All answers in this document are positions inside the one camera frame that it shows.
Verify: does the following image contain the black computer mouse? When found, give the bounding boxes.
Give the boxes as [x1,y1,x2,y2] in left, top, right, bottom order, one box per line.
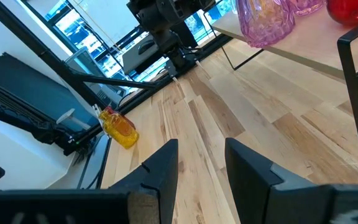
[137,39,158,55]

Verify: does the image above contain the purple long-neck textured vase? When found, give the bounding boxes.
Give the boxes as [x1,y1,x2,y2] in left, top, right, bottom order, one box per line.
[235,0,296,49]

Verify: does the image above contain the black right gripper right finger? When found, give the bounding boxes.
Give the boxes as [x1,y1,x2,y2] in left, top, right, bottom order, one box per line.
[225,138,358,224]

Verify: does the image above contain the dark flat panel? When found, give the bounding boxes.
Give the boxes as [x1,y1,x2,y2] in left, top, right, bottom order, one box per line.
[0,52,101,134]

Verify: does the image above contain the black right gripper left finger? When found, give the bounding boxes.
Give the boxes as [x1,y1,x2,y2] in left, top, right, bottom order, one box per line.
[0,139,179,224]

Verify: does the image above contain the yellow squat vase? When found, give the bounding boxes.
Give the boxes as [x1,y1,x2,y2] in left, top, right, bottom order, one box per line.
[99,107,140,149]

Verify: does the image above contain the black aluminium rig frame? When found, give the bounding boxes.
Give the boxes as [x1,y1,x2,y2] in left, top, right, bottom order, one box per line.
[0,0,234,156]

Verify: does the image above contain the red flared-neck vase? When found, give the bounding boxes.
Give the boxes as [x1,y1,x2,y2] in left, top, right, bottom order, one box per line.
[326,0,358,27]

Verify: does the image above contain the wooden shelf black metal legs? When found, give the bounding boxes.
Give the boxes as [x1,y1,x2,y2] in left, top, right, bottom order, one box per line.
[202,6,358,174]

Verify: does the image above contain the purple wavy flared vase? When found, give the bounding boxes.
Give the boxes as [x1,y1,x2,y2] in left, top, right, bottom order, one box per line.
[286,0,326,17]

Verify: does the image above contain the grey side desk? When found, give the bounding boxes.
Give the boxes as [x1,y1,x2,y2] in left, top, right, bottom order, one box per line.
[121,32,175,75]

